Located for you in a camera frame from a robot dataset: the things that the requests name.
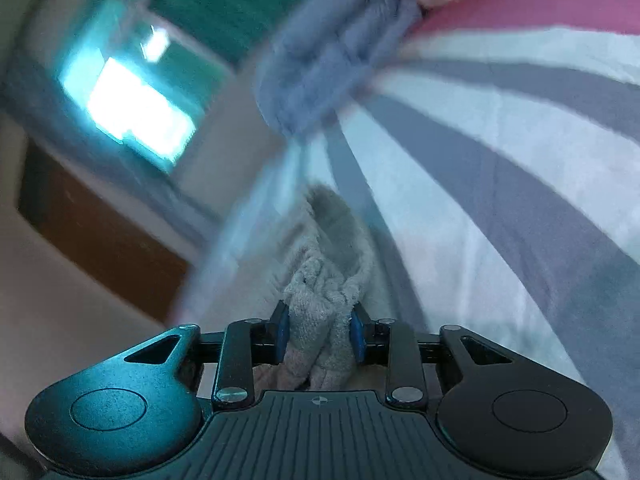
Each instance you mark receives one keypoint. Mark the grey white striped bed sheet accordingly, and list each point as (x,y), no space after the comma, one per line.
(500,160)

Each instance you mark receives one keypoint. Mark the green curtain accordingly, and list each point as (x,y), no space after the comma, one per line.
(240,5)

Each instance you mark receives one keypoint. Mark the pink printed cloth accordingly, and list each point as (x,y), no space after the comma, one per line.
(525,5)

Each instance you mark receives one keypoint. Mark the brown wooden cabinet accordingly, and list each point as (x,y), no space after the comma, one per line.
(100,240)

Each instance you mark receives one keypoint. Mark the blue-grey quilted garment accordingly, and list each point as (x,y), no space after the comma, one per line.
(325,60)

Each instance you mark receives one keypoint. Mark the window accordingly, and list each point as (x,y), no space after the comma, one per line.
(135,100)

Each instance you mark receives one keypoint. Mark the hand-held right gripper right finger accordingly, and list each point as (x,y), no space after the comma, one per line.
(356,333)

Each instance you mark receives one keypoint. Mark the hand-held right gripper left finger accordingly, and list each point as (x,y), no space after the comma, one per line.
(282,331)

